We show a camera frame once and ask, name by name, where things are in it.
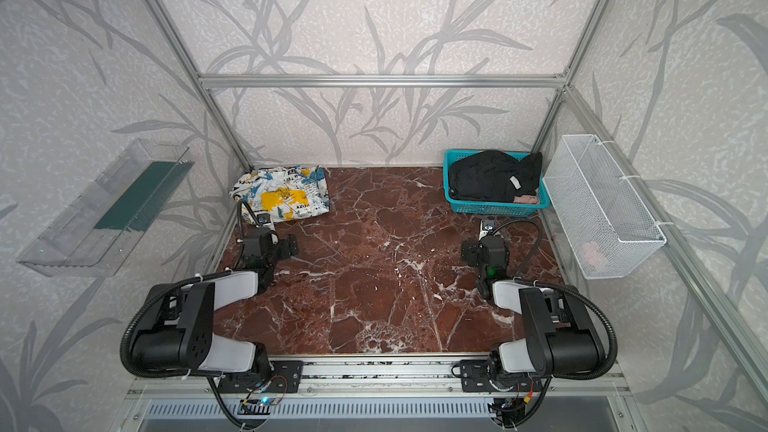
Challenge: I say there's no white yellow blue printed garment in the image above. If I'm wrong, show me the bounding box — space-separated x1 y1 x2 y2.
230 165 331 223

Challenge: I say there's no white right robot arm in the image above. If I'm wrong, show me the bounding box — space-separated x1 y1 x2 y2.
460 234 618 388

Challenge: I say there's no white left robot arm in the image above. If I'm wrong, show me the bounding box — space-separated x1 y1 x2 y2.
119 229 299 383

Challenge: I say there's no teal plastic laundry basket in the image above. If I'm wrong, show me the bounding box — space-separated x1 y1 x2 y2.
442 149 552 217

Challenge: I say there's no black garment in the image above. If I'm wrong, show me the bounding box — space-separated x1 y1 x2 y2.
447 150 543 203

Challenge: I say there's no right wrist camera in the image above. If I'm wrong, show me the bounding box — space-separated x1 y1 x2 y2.
478 218 497 239

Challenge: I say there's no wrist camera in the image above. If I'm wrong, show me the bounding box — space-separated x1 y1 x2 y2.
478 218 497 239
255 212 275 230

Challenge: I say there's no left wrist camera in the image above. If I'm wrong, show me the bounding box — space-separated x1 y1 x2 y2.
255 212 275 230

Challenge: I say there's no white wire mesh basket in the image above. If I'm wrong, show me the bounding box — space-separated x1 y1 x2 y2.
543 134 666 280

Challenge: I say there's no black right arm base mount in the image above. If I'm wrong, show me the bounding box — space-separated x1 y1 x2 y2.
451 353 543 395

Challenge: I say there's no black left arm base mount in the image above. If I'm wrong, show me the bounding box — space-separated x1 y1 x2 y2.
217 343 304 394

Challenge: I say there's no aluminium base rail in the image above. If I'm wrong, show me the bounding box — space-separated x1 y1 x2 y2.
114 353 631 431

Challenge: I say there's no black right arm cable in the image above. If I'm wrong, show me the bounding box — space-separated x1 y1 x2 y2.
491 218 619 382

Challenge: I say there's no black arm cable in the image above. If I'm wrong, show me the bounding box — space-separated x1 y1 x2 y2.
118 199 265 380
491 218 619 382

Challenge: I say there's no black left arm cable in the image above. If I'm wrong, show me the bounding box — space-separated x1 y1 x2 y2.
118 199 265 380

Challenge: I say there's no clear plastic wall tray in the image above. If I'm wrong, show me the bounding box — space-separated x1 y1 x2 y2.
17 139 194 278

